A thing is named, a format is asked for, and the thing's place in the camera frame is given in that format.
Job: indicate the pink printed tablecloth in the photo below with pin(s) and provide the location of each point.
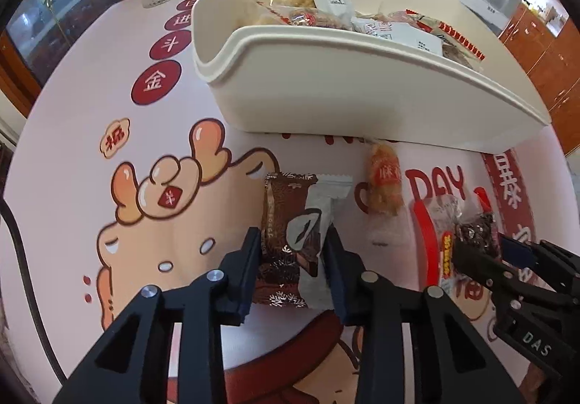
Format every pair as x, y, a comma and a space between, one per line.
81, 114

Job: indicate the brown white snack packet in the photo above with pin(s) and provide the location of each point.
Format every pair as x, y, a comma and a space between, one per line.
285, 222

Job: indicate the clear bag of brown nuggets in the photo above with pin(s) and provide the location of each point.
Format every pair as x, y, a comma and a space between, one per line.
312, 17

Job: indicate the wooden glass cabinet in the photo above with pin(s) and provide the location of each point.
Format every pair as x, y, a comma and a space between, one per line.
54, 23

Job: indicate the red clear packet dark snack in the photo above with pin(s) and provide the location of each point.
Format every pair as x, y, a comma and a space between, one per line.
446, 227

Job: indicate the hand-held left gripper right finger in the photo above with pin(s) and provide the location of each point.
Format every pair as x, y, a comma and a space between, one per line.
335, 279

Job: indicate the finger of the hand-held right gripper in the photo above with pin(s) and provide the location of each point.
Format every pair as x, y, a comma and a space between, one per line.
475, 265
516, 252

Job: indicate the orange twisted snack packet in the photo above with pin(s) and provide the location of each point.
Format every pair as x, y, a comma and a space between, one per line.
383, 182

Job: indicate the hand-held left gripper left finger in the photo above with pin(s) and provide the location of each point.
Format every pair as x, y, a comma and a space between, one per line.
251, 277

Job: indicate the red white snack packet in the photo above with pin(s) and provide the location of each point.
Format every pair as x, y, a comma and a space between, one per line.
462, 43

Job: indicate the cream plastic bin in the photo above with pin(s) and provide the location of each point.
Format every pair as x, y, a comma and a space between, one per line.
362, 91

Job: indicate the small white snack packet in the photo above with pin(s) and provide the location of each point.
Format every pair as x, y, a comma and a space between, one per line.
403, 34

